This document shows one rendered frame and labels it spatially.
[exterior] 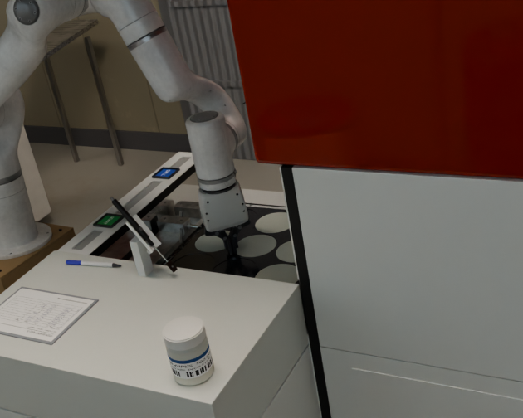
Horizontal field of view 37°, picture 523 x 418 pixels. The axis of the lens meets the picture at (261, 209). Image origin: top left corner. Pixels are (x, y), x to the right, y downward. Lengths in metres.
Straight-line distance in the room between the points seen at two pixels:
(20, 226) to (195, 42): 2.50
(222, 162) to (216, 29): 2.65
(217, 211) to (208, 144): 0.16
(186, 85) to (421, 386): 0.76
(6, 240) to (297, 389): 0.87
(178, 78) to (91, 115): 3.51
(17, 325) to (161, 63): 0.60
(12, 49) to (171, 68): 0.38
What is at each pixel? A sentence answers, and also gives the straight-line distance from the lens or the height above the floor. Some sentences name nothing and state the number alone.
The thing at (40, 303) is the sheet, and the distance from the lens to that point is 1.67.
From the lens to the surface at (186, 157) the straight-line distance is 2.20.
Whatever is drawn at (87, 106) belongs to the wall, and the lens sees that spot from 5.11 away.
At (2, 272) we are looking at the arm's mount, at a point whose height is 0.90.
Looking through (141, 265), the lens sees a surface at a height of 0.99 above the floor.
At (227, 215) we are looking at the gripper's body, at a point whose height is 1.01.
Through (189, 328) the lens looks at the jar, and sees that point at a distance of 1.30.
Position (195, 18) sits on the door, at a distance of 4.32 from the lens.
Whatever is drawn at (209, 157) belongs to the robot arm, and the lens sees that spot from 1.64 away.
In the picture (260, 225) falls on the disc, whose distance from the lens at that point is 1.89.
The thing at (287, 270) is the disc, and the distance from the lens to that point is 1.69.
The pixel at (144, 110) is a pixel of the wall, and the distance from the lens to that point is 4.83.
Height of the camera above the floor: 1.80
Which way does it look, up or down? 27 degrees down
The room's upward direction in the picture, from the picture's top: 10 degrees counter-clockwise
